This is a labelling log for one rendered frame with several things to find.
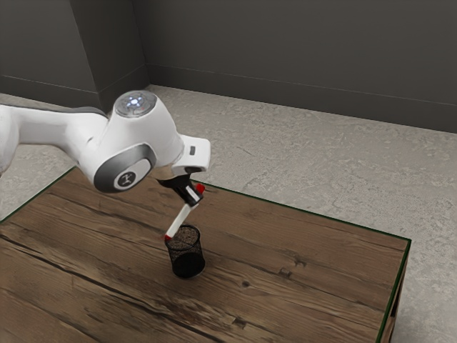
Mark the black mesh pen holder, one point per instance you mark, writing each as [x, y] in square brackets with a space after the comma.
[186, 255]

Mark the white pen with red ends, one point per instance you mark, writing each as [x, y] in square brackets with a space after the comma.
[181, 215]

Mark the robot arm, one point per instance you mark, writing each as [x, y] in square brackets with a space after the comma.
[64, 132]

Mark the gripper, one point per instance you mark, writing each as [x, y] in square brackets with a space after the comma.
[174, 181]

